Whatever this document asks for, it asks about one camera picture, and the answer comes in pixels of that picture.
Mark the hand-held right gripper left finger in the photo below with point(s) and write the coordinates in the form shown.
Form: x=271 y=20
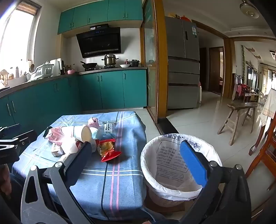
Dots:
x=79 y=159

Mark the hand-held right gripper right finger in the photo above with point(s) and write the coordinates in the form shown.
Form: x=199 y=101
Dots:
x=193 y=161

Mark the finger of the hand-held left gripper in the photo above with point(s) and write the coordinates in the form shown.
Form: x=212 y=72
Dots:
x=17 y=143
x=10 y=130

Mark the white plastic bag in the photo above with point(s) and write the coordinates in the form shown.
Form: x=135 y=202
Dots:
x=69 y=150

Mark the wicker basket with white liner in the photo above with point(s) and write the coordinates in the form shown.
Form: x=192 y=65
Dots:
x=170 y=163

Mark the white carton box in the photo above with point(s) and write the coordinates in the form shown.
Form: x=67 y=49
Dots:
x=56 y=149

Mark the white paper cup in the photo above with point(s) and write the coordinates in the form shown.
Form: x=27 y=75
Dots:
x=77 y=132

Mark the red snack packet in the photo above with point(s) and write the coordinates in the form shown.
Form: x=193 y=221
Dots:
x=107 y=150

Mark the pink printed wrapper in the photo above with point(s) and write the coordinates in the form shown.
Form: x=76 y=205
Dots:
x=55 y=134

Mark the pink plastic bag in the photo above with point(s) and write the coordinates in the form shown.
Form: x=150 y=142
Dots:
x=93 y=122

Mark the clear packet with white label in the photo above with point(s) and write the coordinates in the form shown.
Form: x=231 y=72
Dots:
x=108 y=128

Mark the person's left forearm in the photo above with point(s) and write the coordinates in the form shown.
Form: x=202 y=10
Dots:
x=5 y=181

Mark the blue striped tablecloth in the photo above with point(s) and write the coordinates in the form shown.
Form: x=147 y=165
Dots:
x=120 y=176

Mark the brown crumpled cloth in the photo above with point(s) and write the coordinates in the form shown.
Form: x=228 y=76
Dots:
x=3 y=75

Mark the white dish rack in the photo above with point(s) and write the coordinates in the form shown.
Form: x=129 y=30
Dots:
x=41 y=73

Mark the wooden bench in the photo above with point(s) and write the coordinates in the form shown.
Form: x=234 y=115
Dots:
x=239 y=105

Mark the teal base cabinets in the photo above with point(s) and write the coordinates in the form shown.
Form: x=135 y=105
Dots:
x=112 y=90

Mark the red wooden chair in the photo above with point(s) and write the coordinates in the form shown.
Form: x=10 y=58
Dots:
x=269 y=150

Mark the white electric kettle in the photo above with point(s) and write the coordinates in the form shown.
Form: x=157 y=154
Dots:
x=56 y=66

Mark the pink bowl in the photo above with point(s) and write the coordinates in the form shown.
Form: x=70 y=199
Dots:
x=71 y=72

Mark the grey refrigerator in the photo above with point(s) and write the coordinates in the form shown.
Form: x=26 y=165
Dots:
x=183 y=75

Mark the kitchen window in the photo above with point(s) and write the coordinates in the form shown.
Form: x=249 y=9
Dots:
x=17 y=43

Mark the dark wooden chairs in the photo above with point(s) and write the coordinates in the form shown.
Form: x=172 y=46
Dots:
x=244 y=90

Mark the brown wooden door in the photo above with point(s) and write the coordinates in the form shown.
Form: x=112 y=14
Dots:
x=213 y=71

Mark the gas stove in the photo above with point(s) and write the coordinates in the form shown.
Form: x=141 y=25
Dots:
x=101 y=68

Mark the black wok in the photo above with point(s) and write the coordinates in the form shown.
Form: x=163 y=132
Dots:
x=90 y=64

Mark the dining table with cloth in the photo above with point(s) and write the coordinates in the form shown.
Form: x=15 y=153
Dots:
x=269 y=103

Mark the wooden framed glass door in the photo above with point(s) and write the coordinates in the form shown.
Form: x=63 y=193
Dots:
x=160 y=64

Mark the steel stock pot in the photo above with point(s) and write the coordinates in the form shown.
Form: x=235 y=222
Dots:
x=110 y=61

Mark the white bowl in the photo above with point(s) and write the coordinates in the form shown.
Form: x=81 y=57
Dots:
x=125 y=65

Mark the green vine garland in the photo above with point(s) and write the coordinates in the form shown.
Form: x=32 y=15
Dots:
x=243 y=64

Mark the black lidded pot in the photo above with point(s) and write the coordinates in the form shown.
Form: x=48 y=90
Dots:
x=134 y=63

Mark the black range hood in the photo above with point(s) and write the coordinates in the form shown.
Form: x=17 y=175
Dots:
x=99 y=43

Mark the red bag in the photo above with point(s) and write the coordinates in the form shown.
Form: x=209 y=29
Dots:
x=185 y=18

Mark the round ceiling lamp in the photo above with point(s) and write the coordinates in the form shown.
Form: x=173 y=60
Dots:
x=250 y=9

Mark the teal wall cabinets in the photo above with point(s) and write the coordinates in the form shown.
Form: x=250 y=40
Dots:
x=97 y=13

